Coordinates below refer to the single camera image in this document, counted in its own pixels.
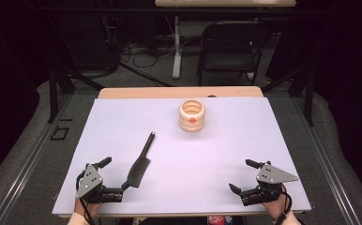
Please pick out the wooden table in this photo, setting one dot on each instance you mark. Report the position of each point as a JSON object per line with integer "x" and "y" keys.
{"x": 169, "y": 92}

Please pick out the cream ribbed knife holder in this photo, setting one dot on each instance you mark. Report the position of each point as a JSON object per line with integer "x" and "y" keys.
{"x": 192, "y": 122}

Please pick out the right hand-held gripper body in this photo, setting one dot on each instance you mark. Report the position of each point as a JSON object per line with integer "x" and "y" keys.
{"x": 271, "y": 175}

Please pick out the red and white object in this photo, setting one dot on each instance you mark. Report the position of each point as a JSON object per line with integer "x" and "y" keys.
{"x": 219, "y": 220}

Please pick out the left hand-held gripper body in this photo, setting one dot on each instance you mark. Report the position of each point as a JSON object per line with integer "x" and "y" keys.
{"x": 90, "y": 181}

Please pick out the black kitchen knife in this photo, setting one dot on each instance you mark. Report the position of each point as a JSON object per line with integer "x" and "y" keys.
{"x": 140, "y": 170}

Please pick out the white table mat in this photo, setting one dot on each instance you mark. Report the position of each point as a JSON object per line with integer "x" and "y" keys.
{"x": 185, "y": 156}

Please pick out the aluminium floor rail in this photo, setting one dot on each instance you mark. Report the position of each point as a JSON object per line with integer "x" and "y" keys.
{"x": 29, "y": 162}
{"x": 323, "y": 162}

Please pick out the white desk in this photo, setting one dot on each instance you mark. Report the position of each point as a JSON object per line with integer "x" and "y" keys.
{"x": 177, "y": 47}

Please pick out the person's right hand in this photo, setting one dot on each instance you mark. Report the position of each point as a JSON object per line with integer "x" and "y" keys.
{"x": 276, "y": 207}

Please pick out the person's left hand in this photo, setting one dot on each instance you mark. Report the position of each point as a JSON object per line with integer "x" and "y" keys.
{"x": 90, "y": 207}

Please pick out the black metal stand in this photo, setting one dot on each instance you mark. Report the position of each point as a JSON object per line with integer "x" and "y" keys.
{"x": 53, "y": 93}
{"x": 309, "y": 93}

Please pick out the black folding chair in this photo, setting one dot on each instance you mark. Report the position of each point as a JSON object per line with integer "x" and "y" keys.
{"x": 229, "y": 59}

